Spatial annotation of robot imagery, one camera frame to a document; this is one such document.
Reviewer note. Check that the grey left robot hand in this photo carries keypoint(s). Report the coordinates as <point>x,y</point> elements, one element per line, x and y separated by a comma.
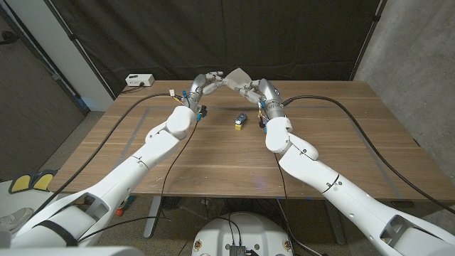
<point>199,85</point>

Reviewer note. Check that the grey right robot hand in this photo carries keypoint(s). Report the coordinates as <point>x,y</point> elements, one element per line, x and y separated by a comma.
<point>268,94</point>

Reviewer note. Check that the white plastic bag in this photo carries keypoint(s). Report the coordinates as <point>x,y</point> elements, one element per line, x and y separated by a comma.
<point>239,78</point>

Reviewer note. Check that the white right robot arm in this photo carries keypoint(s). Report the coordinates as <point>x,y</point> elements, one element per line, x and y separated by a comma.
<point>320,174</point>

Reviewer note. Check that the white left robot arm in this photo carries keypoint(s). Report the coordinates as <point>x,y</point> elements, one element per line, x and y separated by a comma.
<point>156,149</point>

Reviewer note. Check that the blue toy car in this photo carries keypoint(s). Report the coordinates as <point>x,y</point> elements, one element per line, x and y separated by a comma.
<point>241,118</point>

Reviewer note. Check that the yellow block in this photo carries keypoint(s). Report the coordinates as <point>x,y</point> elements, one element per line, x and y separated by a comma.
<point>238,126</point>

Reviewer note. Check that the black backdrop curtain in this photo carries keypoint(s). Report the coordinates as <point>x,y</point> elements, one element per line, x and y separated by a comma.
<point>220,35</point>

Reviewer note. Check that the white power strip box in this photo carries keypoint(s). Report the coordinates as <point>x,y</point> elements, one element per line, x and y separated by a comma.
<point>139,79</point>

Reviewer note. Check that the backdrop stand pole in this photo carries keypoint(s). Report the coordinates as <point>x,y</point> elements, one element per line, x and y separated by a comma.
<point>368,39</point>
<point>83,53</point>

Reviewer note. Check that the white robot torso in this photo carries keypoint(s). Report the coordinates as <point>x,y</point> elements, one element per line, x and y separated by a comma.
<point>245,231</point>

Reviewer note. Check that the grey table leg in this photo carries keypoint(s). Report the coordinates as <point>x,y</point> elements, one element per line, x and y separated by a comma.
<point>152,217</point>
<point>336,222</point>

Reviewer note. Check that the grey sneaker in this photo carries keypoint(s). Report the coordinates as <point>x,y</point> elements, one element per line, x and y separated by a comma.
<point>12,218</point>

